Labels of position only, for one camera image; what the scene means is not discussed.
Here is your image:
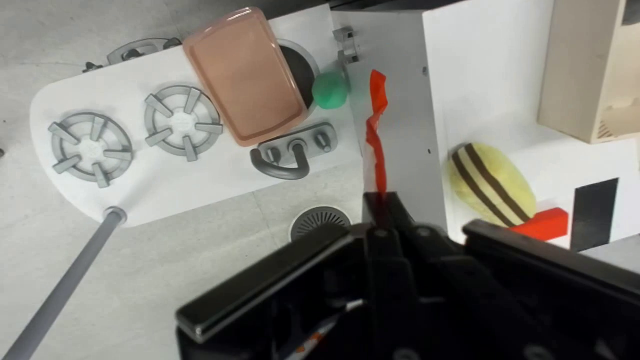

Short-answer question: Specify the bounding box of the beige wooden box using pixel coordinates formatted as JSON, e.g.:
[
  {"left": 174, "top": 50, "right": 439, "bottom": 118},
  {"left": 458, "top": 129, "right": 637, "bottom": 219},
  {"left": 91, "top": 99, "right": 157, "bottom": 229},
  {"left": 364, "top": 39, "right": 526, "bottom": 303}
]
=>
[{"left": 536, "top": 0, "right": 640, "bottom": 147}]

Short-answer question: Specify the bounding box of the white toy kitchen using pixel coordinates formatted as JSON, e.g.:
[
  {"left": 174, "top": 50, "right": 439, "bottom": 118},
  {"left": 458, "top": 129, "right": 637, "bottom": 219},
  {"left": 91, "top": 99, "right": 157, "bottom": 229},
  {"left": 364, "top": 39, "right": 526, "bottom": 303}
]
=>
[{"left": 28, "top": 0, "right": 640, "bottom": 257}]

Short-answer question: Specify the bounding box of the orange rectangular block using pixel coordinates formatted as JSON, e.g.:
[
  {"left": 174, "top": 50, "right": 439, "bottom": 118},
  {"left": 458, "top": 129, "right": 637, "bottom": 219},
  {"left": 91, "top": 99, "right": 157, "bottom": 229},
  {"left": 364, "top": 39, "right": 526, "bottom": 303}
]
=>
[{"left": 511, "top": 206, "right": 572, "bottom": 243}]

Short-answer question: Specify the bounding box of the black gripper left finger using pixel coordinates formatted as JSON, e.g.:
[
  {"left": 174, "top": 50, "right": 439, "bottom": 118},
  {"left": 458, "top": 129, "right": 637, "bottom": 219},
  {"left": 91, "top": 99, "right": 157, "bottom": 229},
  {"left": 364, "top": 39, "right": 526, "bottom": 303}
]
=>
[{"left": 172, "top": 191, "right": 392, "bottom": 360}]

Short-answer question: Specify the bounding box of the grey metal pole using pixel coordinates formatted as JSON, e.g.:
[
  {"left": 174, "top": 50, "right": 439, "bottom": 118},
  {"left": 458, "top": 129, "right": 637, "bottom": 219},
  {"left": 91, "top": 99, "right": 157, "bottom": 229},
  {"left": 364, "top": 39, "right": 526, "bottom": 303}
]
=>
[{"left": 0, "top": 205, "right": 131, "bottom": 360}]

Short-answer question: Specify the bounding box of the black flat card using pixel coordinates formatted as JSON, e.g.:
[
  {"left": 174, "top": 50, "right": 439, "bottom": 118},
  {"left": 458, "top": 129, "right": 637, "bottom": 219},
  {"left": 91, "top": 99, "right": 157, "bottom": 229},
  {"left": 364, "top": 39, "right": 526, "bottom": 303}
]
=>
[{"left": 568, "top": 176, "right": 623, "bottom": 254}]

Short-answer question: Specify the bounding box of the grey toy stove burner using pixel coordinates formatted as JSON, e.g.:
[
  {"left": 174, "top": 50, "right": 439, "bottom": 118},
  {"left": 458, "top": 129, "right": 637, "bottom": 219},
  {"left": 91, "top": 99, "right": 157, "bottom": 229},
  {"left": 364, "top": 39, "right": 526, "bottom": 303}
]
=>
[
  {"left": 105, "top": 34, "right": 185, "bottom": 68},
  {"left": 142, "top": 83, "right": 229, "bottom": 165},
  {"left": 47, "top": 110, "right": 138, "bottom": 191}
]

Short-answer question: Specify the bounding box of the green ball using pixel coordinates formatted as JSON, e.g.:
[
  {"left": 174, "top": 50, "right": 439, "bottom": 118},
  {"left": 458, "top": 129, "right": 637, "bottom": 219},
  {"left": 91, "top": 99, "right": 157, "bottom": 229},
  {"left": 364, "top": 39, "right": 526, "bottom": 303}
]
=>
[{"left": 311, "top": 68, "right": 352, "bottom": 112}]

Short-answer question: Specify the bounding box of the round grey slotted disc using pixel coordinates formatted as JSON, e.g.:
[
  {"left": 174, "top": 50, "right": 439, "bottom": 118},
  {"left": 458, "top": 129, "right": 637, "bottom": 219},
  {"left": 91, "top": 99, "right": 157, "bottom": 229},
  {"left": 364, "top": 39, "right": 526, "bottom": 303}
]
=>
[{"left": 287, "top": 202, "right": 354, "bottom": 247}]

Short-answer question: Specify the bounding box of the grey toy door latch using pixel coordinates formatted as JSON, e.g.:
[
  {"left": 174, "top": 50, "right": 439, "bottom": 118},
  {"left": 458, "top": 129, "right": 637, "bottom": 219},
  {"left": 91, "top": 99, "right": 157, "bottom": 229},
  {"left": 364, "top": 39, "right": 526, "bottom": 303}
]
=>
[{"left": 330, "top": 24, "right": 363, "bottom": 70}]

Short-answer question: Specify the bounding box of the orange checkered pot holder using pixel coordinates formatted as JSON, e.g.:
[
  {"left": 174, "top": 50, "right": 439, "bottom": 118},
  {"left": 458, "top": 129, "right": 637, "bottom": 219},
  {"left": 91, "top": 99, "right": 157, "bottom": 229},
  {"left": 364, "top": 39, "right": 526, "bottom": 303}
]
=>
[{"left": 363, "top": 68, "right": 392, "bottom": 197}]

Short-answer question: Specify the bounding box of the pink plastic tray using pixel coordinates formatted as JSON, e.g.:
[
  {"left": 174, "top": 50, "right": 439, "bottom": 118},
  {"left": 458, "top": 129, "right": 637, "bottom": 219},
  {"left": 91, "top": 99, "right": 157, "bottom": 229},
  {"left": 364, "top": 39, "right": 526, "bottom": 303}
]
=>
[{"left": 181, "top": 4, "right": 311, "bottom": 151}]

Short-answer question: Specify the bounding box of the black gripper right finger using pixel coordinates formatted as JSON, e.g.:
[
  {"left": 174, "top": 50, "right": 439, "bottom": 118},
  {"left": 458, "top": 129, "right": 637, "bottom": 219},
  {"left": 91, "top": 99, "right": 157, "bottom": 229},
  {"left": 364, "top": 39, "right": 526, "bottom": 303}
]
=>
[{"left": 389, "top": 191, "right": 640, "bottom": 360}]

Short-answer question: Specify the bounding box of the grey toy faucet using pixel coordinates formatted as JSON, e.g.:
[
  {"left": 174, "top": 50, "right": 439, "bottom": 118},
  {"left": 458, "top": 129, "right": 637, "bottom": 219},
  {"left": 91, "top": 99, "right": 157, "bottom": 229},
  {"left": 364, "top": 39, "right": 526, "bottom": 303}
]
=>
[{"left": 248, "top": 121, "right": 340, "bottom": 183}]

